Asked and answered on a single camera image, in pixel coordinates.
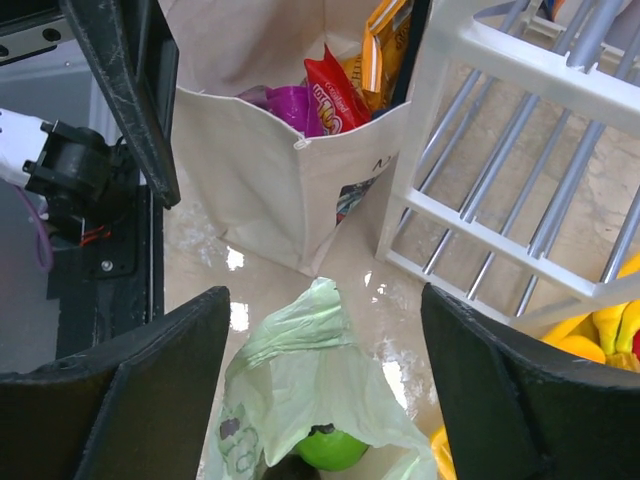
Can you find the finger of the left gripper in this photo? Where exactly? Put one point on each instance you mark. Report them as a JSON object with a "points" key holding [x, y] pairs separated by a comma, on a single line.
{"points": [[134, 58]]}

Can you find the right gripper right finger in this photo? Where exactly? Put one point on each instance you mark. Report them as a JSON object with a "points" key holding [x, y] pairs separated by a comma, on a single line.
{"points": [[515, 407]]}

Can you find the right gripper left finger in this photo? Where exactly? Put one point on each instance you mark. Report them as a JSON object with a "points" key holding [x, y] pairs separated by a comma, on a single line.
{"points": [[134, 407]]}

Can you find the light green plastic bag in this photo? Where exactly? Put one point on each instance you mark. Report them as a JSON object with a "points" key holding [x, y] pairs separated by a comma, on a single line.
{"points": [[303, 366]]}

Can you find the purple snack bag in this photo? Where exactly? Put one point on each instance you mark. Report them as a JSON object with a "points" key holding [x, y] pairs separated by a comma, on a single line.
{"points": [[295, 105]]}

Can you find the green toy watermelon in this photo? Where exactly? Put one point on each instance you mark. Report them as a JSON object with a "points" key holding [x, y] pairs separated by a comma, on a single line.
{"points": [[330, 449]]}

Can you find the red gummy candy bag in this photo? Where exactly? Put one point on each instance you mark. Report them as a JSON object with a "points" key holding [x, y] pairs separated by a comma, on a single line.
{"points": [[340, 107]]}

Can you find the cream canvas tote bag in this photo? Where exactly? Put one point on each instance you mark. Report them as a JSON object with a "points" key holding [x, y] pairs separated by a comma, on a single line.
{"points": [[265, 186]]}

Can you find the orange kettle chips bag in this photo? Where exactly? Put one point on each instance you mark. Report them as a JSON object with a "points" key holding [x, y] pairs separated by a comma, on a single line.
{"points": [[374, 71]]}

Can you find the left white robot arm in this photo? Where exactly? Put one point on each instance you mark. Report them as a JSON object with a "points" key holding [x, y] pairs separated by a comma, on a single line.
{"points": [[82, 177]]}

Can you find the yellow banana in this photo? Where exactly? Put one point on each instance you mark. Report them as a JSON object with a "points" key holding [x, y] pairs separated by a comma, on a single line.
{"points": [[609, 336]]}

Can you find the white metal shelf rack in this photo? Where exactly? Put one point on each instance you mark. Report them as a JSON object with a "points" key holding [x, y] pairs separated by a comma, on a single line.
{"points": [[517, 185]]}

